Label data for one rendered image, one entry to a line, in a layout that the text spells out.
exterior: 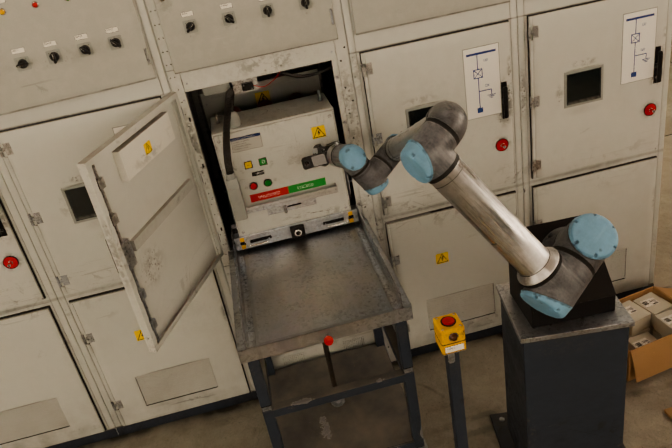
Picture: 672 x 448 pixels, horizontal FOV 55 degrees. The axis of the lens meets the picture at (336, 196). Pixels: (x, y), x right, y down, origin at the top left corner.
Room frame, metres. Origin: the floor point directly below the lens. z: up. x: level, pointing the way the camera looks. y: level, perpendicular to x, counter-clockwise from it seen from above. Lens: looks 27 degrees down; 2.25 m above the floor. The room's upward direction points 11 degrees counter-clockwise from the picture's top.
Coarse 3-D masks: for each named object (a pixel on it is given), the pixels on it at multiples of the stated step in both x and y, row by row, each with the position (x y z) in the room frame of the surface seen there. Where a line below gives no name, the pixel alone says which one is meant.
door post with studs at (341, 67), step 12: (336, 0) 2.48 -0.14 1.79; (336, 12) 2.48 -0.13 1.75; (336, 24) 2.48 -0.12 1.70; (336, 48) 2.48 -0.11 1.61; (336, 60) 2.48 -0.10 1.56; (348, 60) 2.48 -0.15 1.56; (336, 72) 2.48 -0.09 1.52; (348, 72) 2.48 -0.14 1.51; (336, 84) 2.48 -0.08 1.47; (348, 84) 2.48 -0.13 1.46; (348, 96) 2.48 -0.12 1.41; (348, 108) 2.48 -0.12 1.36; (348, 120) 2.48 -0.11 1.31; (348, 132) 2.48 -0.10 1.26; (360, 132) 2.48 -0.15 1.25; (360, 144) 2.48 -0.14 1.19; (360, 192) 2.48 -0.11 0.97; (360, 204) 2.48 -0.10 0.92; (372, 216) 2.48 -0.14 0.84; (372, 228) 2.48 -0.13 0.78
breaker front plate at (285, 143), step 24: (288, 120) 2.41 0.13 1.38; (312, 120) 2.42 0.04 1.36; (216, 144) 2.38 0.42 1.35; (264, 144) 2.40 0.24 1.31; (288, 144) 2.41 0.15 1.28; (312, 144) 2.42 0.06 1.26; (240, 168) 2.39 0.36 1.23; (264, 168) 2.40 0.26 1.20; (288, 168) 2.41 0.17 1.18; (312, 168) 2.42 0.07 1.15; (336, 168) 2.43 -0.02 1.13; (264, 216) 2.39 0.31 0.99; (288, 216) 2.40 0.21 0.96; (312, 216) 2.42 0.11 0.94
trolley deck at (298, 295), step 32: (352, 224) 2.44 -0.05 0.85; (256, 256) 2.32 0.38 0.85; (288, 256) 2.28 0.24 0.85; (320, 256) 2.23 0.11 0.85; (352, 256) 2.19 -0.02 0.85; (384, 256) 2.14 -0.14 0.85; (256, 288) 2.09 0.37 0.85; (288, 288) 2.05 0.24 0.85; (320, 288) 2.01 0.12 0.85; (352, 288) 1.97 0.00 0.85; (256, 320) 1.89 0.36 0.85; (288, 320) 1.85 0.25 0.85; (320, 320) 1.82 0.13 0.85; (352, 320) 1.78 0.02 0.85; (384, 320) 1.79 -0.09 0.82; (256, 352) 1.74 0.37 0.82
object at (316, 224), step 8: (352, 208) 2.44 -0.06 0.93; (328, 216) 2.41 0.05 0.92; (336, 216) 2.42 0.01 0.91; (352, 216) 2.42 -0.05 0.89; (296, 224) 2.40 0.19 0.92; (304, 224) 2.40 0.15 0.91; (312, 224) 2.40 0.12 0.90; (320, 224) 2.41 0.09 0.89; (328, 224) 2.41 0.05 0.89; (344, 224) 2.42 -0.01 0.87; (256, 232) 2.39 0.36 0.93; (264, 232) 2.38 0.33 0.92; (272, 232) 2.38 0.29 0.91; (280, 232) 2.39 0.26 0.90; (288, 232) 2.39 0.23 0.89; (256, 240) 2.38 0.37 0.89; (264, 240) 2.38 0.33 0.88; (272, 240) 2.38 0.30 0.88; (240, 248) 2.37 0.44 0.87
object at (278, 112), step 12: (312, 96) 2.63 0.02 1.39; (324, 96) 2.60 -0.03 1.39; (252, 108) 2.62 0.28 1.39; (264, 108) 2.59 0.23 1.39; (276, 108) 2.56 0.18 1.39; (288, 108) 2.53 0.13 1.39; (300, 108) 2.50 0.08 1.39; (312, 108) 2.48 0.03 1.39; (324, 108) 2.44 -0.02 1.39; (240, 120) 2.50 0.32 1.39; (252, 120) 2.47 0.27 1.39; (264, 120) 2.44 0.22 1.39; (276, 120) 2.41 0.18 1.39; (216, 132) 2.41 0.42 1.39
